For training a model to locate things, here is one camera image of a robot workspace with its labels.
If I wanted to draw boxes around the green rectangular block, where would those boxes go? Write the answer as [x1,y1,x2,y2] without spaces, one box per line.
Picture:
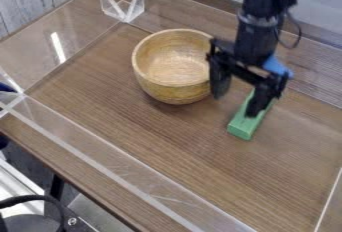
[227,92,275,141]

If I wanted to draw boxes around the brown wooden bowl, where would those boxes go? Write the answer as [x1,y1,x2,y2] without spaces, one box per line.
[131,28,212,105]

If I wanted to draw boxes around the black table leg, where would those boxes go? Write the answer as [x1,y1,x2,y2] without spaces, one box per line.
[49,175,65,200]

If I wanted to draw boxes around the grey metal base plate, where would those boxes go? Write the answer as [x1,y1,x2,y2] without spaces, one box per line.
[44,202,99,232]

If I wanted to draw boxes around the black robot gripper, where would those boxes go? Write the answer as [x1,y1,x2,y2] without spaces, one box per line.
[205,38,290,118]

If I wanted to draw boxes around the clear acrylic corner bracket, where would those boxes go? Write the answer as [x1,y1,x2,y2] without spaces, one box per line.
[100,0,144,23]

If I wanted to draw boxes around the black cable loop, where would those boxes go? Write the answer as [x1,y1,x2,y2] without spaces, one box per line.
[0,194,65,232]

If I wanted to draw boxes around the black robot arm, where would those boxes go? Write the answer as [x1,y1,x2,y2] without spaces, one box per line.
[207,0,296,118]

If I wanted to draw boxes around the clear acrylic front barrier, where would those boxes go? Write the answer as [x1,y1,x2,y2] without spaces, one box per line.
[0,73,256,232]

